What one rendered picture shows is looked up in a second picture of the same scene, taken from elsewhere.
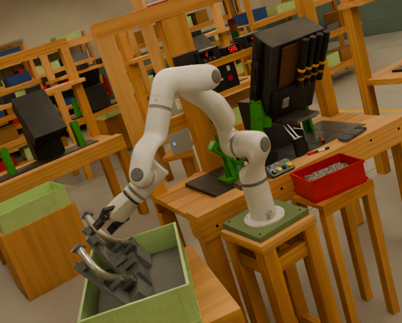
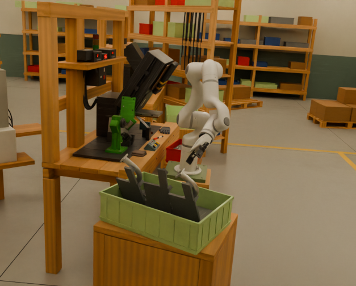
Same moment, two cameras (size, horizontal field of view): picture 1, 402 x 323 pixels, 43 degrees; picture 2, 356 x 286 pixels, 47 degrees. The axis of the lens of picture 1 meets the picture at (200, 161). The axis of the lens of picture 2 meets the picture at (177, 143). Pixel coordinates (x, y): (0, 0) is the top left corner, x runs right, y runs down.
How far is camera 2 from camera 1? 2.27 m
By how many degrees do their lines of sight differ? 55
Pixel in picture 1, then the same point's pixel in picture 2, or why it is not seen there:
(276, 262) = not seen: hidden behind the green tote
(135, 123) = (55, 96)
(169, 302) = (226, 209)
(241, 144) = (200, 118)
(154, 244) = not seen: hidden behind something
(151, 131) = (216, 96)
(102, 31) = (53, 11)
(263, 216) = (194, 168)
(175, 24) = (81, 25)
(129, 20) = (65, 9)
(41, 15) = not seen: outside the picture
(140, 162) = (227, 114)
